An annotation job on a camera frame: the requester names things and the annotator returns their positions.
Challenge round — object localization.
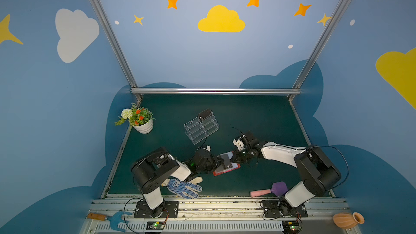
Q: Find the red card holder wallet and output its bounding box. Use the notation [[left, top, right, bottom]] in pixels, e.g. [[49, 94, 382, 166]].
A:
[[213, 151, 241, 176]]

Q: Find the dark credit card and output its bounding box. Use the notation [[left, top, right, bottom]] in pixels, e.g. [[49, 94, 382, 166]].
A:
[[198, 108, 213, 121], [220, 153, 232, 170]]

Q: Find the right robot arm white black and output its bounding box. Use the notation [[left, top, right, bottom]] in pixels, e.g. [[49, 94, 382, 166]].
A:
[[231, 131, 341, 215]]

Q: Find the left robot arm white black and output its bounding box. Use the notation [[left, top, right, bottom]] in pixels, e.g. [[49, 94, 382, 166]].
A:
[[131, 145, 224, 210]]

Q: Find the clear acrylic card organizer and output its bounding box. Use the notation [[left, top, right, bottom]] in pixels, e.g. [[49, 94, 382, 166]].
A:
[[184, 114, 219, 145]]

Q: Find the blue dotted work glove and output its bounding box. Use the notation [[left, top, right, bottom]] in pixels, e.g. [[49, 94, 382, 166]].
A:
[[161, 177, 203, 199]]

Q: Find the purple pink toy shovel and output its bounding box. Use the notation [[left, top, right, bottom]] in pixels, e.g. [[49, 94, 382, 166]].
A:
[[250, 182, 288, 197]]

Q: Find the white pot with flowers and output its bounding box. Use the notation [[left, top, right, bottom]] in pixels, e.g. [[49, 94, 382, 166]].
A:
[[115, 103, 153, 134]]

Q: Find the left green circuit board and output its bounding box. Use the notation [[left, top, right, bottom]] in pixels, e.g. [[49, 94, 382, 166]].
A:
[[146, 222, 165, 231]]

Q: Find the green circuit board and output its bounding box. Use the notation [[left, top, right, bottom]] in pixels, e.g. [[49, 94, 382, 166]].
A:
[[282, 221, 302, 234], [146, 222, 165, 231]]

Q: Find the horizontal aluminium back bar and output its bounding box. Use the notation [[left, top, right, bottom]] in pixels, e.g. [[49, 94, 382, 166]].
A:
[[131, 88, 301, 95]]

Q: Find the right green circuit board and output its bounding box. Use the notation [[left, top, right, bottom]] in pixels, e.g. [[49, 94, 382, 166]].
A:
[[282, 221, 302, 234]]

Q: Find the terracotta clay vase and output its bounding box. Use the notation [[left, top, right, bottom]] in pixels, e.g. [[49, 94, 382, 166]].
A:
[[333, 212, 365, 229]]

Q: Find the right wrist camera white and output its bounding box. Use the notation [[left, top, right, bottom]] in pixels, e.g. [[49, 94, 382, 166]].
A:
[[233, 138, 245, 151]]

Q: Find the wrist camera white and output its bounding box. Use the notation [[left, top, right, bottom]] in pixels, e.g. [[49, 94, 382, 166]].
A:
[[233, 138, 245, 151], [204, 145, 211, 152]]

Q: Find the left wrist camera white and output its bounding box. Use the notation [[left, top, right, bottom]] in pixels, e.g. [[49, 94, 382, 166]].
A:
[[204, 145, 211, 152]]

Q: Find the aluminium rail frame front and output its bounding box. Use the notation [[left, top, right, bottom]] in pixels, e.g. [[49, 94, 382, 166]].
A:
[[81, 195, 361, 234]]

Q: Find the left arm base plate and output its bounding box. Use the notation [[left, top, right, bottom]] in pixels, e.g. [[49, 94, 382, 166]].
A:
[[133, 200, 179, 218]]

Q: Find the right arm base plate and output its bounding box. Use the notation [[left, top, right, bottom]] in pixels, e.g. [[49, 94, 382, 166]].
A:
[[260, 200, 308, 218]]

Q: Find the right diagonal aluminium post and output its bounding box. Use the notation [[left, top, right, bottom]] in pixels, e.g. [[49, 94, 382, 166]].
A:
[[292, 0, 352, 94]]

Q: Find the diagonal aluminium post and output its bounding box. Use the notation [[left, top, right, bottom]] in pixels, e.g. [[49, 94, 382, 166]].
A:
[[292, 0, 352, 94], [89, 0, 138, 90]]

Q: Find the blue fork wooden handle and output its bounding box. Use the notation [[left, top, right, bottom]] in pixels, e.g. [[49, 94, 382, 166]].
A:
[[87, 211, 132, 232]]

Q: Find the left diagonal aluminium post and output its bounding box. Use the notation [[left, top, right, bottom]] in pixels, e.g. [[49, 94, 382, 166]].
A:
[[89, 0, 138, 90]]

